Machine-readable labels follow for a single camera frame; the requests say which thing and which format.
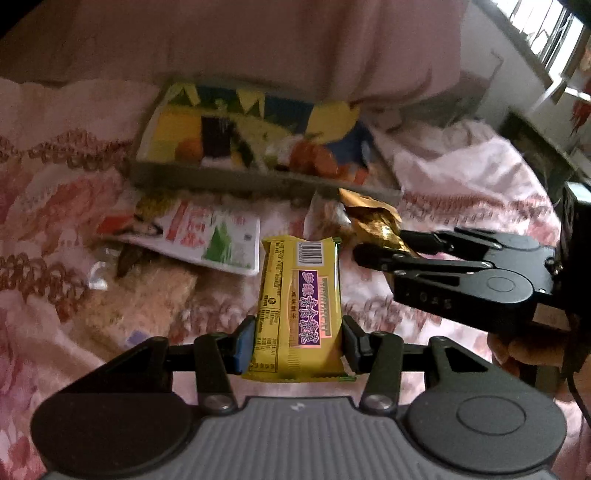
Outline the gold foil snack pouch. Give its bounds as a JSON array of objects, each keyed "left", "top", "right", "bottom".
[{"left": 339, "top": 188, "right": 419, "bottom": 258}]

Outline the yellow wafer snack pack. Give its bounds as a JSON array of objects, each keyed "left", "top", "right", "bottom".
[{"left": 243, "top": 235, "right": 349, "bottom": 383}]

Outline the clear rice cracker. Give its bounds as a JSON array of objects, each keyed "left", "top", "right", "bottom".
[{"left": 71, "top": 259, "right": 197, "bottom": 353}]

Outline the white green snack packet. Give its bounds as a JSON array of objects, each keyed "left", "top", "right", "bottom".
[{"left": 96, "top": 199, "right": 260, "bottom": 276}]

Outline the small orange fruit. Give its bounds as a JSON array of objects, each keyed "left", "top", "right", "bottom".
[{"left": 175, "top": 138, "right": 204, "bottom": 165}]

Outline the right hand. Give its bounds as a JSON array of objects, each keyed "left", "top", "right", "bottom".
[{"left": 487, "top": 334, "right": 565, "bottom": 369}]

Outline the clear mixed nuts bag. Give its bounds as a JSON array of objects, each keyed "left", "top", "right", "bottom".
[{"left": 304, "top": 192, "right": 353, "bottom": 241}]

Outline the orange snack bag in tray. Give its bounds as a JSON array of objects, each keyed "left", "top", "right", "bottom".
[{"left": 287, "top": 140, "right": 370, "bottom": 185}]

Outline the pink curtain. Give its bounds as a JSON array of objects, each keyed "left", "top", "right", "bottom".
[{"left": 45, "top": 0, "right": 468, "bottom": 107}]

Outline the grey cardboard tray box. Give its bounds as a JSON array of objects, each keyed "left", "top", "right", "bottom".
[{"left": 130, "top": 80, "right": 402, "bottom": 202}]

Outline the floral pink bedsheet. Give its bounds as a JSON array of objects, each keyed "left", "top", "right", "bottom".
[{"left": 0, "top": 78, "right": 591, "bottom": 480}]

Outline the window frame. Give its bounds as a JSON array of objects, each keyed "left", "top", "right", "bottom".
[{"left": 475, "top": 1, "right": 590, "bottom": 103}]

